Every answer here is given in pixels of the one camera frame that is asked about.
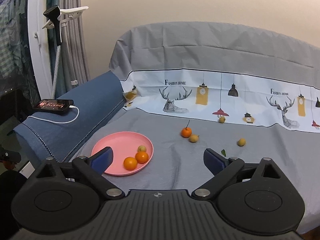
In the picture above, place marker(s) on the yellow longan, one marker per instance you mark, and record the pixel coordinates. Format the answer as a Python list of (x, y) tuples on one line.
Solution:
[(222, 119), (241, 142)]

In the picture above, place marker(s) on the grey patterned sofa cover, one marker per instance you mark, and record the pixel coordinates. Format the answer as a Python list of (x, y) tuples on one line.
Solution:
[(265, 84)]

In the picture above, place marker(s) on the yellow longan fruit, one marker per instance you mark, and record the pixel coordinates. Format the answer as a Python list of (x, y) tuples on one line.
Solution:
[(142, 148)]

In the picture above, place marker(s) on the yellow-green longan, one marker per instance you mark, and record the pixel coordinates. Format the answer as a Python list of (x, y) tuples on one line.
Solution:
[(194, 138)]

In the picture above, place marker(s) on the gooseneck phone holder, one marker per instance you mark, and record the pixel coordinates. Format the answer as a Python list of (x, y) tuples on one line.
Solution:
[(57, 16)]

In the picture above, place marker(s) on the blue sofa armrest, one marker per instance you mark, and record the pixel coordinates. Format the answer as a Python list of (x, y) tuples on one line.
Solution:
[(60, 136)]

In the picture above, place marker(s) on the grey curtain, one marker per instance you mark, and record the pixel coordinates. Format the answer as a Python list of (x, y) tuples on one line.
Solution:
[(73, 66)]

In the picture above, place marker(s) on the orange tangerine back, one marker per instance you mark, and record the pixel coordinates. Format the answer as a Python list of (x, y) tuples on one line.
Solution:
[(142, 157)]

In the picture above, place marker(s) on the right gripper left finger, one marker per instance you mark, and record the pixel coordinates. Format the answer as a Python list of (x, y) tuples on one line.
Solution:
[(90, 172)]

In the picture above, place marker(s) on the pink round plate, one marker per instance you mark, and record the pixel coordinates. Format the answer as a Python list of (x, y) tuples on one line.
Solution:
[(124, 144)]

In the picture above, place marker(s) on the tangerine with stem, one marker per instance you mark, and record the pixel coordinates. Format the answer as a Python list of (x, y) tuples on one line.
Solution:
[(186, 132)]

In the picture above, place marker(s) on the orange tangerine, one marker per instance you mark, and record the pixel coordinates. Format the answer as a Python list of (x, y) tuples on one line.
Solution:
[(142, 157), (130, 163)]

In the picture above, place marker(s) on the white door frame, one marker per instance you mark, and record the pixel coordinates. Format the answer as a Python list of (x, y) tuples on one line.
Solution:
[(38, 43)]

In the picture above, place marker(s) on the black smartphone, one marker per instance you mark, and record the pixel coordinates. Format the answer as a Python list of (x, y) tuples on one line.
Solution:
[(56, 106)]

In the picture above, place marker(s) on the orange tangerine front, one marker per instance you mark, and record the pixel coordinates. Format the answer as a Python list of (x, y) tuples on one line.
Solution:
[(130, 163)]

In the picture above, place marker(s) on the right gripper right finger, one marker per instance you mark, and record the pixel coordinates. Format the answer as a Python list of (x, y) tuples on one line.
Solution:
[(225, 172)]

